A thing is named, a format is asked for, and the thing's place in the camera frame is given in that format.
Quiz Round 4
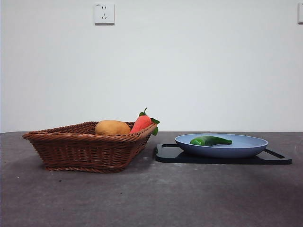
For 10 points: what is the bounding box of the brown wicker basket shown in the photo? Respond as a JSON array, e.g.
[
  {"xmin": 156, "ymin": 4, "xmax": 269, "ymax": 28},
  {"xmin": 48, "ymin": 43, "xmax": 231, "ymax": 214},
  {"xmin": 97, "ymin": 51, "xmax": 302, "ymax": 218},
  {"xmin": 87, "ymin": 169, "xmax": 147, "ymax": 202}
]
[{"xmin": 22, "ymin": 121, "xmax": 158, "ymax": 173}]

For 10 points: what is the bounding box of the green chili pepper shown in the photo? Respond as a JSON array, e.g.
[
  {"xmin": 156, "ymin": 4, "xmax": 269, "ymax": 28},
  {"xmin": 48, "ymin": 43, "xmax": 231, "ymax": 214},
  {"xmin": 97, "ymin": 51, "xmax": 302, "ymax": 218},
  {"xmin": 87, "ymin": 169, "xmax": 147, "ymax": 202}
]
[{"xmin": 189, "ymin": 135, "xmax": 233, "ymax": 147}]

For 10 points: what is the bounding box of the black flat tray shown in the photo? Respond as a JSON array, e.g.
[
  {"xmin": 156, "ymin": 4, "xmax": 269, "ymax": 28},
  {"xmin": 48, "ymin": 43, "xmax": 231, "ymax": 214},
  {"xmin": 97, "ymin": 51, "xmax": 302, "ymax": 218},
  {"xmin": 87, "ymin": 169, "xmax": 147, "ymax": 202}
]
[{"xmin": 155, "ymin": 143, "xmax": 293, "ymax": 165}]

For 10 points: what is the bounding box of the yellow-brown potato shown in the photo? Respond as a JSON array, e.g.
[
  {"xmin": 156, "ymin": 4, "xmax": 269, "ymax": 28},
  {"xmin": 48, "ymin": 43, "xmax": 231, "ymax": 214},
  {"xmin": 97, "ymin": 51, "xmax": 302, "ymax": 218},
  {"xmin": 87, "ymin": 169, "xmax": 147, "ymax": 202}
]
[{"xmin": 95, "ymin": 120, "xmax": 131, "ymax": 136}]

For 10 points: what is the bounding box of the blue round plate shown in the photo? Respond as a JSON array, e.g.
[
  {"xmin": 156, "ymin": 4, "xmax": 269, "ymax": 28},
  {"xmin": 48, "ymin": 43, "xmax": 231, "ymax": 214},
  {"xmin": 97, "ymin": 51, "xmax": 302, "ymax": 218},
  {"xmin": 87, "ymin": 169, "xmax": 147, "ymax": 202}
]
[{"xmin": 174, "ymin": 133, "xmax": 269, "ymax": 159}]

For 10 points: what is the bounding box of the white wall socket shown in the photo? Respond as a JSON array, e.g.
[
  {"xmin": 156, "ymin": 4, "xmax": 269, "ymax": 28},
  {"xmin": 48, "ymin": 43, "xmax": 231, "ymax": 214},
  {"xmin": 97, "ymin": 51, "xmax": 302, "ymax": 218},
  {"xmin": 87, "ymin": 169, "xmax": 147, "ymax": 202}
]
[{"xmin": 94, "ymin": 2, "xmax": 116, "ymax": 25}]

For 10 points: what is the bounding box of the orange carrot with green leaves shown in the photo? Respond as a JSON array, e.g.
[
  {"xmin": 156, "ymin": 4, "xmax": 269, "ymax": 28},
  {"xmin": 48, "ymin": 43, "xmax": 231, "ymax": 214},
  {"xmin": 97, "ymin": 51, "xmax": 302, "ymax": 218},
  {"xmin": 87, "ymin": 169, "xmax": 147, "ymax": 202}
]
[{"xmin": 129, "ymin": 107, "xmax": 160, "ymax": 136}]

